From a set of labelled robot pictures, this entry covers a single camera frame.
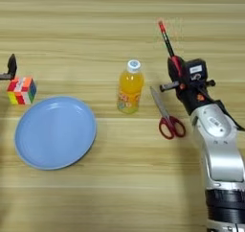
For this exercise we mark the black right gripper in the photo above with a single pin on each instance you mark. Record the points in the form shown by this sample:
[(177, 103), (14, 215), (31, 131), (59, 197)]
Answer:
[(191, 95)]

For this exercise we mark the multicolour Rubik's cube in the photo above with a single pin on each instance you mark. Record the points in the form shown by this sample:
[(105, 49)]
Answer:
[(21, 90)]

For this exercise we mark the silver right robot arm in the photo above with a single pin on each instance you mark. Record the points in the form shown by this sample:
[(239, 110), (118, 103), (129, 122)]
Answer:
[(220, 146)]

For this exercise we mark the blue round plate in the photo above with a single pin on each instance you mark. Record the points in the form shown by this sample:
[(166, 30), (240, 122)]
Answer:
[(55, 133)]

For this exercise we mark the red and black pen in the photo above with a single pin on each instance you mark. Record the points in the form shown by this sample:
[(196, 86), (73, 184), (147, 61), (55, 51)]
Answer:
[(166, 39)]

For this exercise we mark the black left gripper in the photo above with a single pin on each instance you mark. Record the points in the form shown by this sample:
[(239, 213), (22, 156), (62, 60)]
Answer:
[(4, 76)]

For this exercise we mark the orange juice bottle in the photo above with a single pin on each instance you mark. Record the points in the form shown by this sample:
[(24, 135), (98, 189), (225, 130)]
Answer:
[(130, 88)]

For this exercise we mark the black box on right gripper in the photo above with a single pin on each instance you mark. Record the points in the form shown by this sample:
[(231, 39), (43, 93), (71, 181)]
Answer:
[(195, 70)]

